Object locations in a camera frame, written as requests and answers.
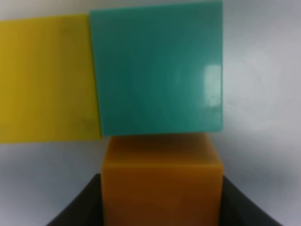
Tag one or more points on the teal cube block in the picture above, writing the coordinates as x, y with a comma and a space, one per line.
159, 68

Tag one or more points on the orange cube block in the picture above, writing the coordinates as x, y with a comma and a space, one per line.
161, 180

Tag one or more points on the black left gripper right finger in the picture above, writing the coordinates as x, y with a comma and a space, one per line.
238, 210

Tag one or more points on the yellow cube block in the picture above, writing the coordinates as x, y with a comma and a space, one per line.
47, 80

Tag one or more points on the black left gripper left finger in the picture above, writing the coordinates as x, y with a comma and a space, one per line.
86, 209

